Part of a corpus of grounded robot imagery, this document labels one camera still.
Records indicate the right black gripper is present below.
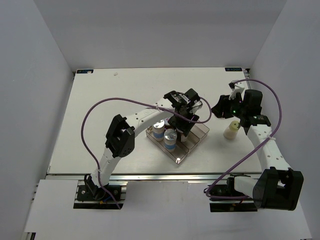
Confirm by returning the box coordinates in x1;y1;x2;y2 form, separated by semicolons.
210;93;247;119

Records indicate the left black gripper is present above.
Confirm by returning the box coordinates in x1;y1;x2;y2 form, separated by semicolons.
167;109;200;137

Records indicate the brown spice jar red label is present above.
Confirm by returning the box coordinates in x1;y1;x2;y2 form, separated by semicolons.
176;129;188;143

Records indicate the blue label bottle silver cap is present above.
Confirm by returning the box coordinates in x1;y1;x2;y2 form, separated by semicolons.
152;119;165;142

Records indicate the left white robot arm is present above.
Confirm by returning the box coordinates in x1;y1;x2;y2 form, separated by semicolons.
85;88;202;200

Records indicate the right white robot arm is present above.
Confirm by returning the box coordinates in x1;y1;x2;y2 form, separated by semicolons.
211;89;304;211

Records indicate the clear plastic organizer tray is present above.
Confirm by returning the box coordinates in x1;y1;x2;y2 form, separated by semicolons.
145;124;210;165

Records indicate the yellow cap spice bottle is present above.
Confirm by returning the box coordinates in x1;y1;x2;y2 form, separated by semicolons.
223;120;241;140

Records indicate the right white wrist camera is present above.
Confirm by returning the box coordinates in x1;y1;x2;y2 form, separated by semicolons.
228;80;246;100

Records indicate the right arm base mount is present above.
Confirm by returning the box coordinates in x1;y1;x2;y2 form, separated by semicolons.
209;184;258;213

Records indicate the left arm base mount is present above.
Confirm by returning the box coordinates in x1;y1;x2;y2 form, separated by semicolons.
73;174;126;210

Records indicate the aluminium table front rail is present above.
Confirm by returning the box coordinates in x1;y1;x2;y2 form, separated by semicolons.
45;174;221;183

